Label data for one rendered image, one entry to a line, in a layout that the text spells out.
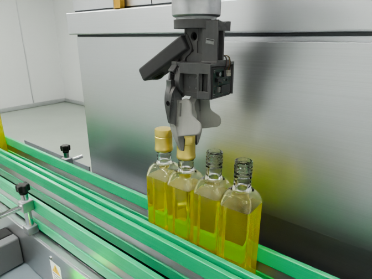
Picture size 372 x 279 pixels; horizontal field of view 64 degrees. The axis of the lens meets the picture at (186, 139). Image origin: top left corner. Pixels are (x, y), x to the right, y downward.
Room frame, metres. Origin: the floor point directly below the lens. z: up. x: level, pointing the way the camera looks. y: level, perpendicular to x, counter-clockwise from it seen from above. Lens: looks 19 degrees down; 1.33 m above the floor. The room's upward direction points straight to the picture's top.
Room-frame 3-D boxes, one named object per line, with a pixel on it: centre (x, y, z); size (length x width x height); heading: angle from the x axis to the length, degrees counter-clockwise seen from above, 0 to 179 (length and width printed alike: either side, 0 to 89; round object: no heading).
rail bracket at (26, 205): (0.59, 0.39, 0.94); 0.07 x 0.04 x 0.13; 142
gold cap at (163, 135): (0.54, 0.04, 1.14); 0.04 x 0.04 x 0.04
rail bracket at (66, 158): (0.88, 0.36, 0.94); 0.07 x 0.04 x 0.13; 142
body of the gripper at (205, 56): (0.49, -0.02, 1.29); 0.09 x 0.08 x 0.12; 52
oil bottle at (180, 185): (0.51, 0.00, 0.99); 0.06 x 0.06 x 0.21; 52
